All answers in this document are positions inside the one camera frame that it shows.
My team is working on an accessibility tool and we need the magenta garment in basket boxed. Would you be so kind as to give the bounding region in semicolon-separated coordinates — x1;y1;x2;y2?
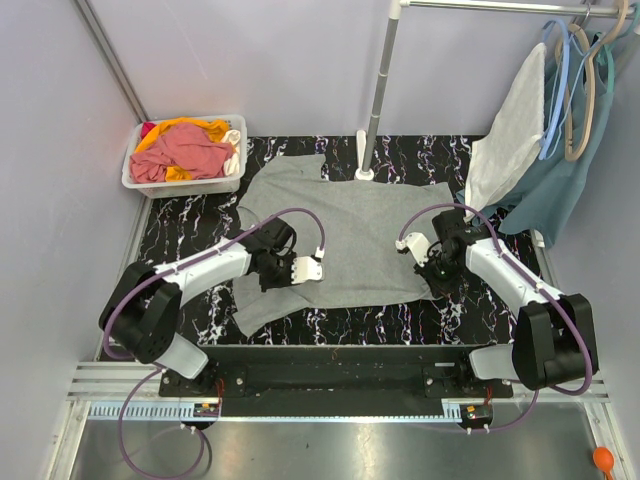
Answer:
139;122;156;140

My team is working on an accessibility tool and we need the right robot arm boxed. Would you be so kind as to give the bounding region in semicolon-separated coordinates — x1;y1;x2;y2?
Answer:
396;203;599;396

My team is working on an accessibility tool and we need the grey t shirt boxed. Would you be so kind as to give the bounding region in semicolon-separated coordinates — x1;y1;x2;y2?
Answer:
233;155;452;336

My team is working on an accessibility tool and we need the beige plastic hanger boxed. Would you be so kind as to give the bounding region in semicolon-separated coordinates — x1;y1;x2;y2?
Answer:
565;0;630;162

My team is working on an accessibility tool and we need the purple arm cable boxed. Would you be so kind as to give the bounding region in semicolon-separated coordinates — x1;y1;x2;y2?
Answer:
102;206;328;480
397;202;595;435

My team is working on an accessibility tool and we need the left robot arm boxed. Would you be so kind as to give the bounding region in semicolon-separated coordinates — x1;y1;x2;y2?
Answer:
98;218;297;380

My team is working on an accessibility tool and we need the pink shirt in basket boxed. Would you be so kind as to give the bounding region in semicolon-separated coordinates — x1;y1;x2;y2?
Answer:
129;122;237;184

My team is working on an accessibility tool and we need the teal plastic hanger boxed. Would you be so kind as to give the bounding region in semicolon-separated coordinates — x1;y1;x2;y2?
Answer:
594;45;615;94

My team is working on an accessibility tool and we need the white laundry basket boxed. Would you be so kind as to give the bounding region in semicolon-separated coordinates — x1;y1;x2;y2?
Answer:
121;114;248;199

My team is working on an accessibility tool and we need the metal clothes rack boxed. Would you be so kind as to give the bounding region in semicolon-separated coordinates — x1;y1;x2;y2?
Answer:
355;1;638;181

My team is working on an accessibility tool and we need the teal hanging garment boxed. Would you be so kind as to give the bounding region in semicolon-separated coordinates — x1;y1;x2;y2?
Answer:
487;30;617;250

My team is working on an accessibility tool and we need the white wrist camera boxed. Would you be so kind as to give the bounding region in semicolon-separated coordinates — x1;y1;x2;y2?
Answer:
395;232;431;266
291;248;325;285

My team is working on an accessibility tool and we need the orange ball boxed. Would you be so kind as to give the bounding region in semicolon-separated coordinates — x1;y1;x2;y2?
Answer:
592;446;615;480

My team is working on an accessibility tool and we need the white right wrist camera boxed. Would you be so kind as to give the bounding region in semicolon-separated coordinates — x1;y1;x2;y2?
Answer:
395;232;431;266

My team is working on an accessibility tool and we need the white hanging cloth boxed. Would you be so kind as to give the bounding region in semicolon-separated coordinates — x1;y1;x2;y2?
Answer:
464;43;546;211

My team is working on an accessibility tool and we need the white garment in basket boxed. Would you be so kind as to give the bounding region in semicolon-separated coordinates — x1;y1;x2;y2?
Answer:
222;129;242;177

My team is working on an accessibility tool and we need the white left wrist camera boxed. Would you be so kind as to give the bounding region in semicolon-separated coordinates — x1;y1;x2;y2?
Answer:
291;248;325;285

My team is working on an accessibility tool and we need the orange shirt in basket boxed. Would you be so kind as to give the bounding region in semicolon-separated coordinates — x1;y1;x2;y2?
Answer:
134;116;230;182

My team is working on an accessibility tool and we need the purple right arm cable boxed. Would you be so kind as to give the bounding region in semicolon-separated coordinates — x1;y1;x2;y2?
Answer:
397;202;595;435

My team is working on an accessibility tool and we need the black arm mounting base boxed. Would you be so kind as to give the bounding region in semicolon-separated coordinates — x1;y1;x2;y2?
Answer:
159;345;513;421

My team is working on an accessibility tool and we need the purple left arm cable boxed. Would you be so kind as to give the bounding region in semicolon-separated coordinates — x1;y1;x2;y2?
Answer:
102;206;328;480

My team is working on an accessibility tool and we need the blue plastic hanger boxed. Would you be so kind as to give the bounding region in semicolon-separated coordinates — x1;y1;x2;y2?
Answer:
539;19;591;159

